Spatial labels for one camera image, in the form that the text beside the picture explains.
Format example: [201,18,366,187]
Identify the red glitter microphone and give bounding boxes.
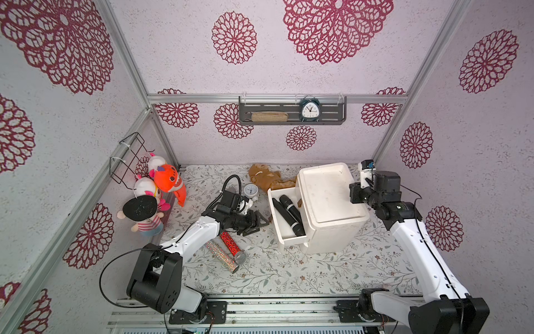
[220,232,247,265]

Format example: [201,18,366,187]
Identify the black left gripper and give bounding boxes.
[230,209,270,237]

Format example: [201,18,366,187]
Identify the rainbow rhinestone microphone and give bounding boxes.
[204,241,239,274]

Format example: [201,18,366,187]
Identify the grey wall shelf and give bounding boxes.
[238,100,347,125]

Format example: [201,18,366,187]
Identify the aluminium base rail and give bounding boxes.
[104,294,410,333]

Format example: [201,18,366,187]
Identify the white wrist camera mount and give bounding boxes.
[238,198,254,215]
[358,159,375,189]

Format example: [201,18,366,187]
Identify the pink white plush doll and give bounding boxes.
[133,153,171,212]

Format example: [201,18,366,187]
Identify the black microphone long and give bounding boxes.
[272,198,306,237]

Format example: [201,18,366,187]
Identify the brown teddy bear plush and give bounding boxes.
[248,164,297,193]

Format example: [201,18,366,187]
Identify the black haired doll plush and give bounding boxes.
[116,195,164,237]

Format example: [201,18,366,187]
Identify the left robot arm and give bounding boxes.
[126,191,268,319]

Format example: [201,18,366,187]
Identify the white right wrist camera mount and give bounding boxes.
[358,159,375,189]

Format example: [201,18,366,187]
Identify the small white alarm clock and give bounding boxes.
[243,183,259,201]

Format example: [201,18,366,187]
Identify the green alarm clock on shelf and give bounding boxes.
[300,98,321,122]

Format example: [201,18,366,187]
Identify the orange fish plush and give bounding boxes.
[150,164,187,207]

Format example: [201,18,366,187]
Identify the aluminium corner frame post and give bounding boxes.
[373,0,472,163]

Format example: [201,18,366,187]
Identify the black wire wall basket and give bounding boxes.
[108,132,154,190]

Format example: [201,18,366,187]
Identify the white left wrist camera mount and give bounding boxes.
[238,198,254,215]

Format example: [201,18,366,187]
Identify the horizontal aluminium wall rail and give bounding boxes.
[147,93,408,104]

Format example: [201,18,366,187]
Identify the tan pouch on shelf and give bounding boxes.
[251,111,289,123]

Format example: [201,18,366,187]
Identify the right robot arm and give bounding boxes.
[349,162,490,333]

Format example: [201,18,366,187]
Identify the white plastic drawer cabinet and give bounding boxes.
[296,163,370,254]

